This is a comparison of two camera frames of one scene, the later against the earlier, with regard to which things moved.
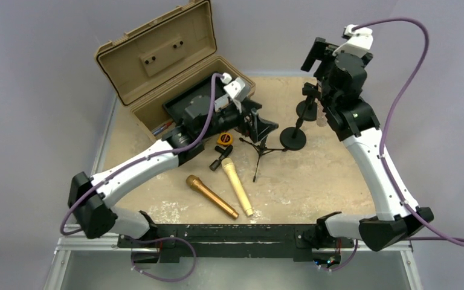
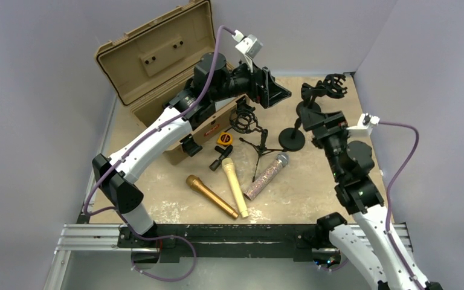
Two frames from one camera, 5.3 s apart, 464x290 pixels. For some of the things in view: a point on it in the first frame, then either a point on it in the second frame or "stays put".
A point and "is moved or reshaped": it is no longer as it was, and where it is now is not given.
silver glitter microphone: x=321 y=118 is moved or reshaped
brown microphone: x=195 y=182 stays put
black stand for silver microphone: x=293 y=138 stays put
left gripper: x=250 y=118 -> x=261 y=86
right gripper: x=316 y=55 -> x=324 y=121
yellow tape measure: x=225 y=138 stays put
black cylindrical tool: x=225 y=153 stays put
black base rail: x=167 y=243 stays put
